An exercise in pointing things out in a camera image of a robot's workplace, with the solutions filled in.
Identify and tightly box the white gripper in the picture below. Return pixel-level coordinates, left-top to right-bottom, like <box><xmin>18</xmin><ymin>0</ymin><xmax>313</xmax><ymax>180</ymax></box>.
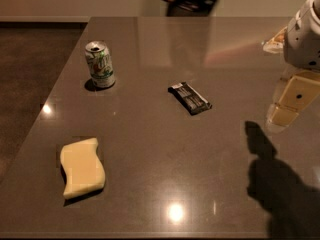
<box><xmin>262</xmin><ymin>0</ymin><xmax>320</xmax><ymax>133</ymax></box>

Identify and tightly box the yellow sponge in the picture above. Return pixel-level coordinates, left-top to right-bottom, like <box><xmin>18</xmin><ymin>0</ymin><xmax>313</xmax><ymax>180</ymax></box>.
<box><xmin>60</xmin><ymin>138</ymin><xmax>106</xmax><ymax>200</ymax></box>

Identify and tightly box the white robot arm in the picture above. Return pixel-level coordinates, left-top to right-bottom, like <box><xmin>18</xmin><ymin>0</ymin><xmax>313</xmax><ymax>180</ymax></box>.
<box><xmin>263</xmin><ymin>0</ymin><xmax>320</xmax><ymax>133</ymax></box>

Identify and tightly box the black rxbar chocolate wrapper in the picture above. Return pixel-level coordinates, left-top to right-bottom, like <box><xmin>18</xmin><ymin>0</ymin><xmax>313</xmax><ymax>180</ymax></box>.
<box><xmin>168</xmin><ymin>82</ymin><xmax>212</xmax><ymax>115</ymax></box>

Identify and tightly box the green white soda can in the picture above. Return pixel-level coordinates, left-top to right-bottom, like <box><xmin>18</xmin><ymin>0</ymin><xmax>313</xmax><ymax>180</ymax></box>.
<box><xmin>85</xmin><ymin>41</ymin><xmax>115</xmax><ymax>89</ymax></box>

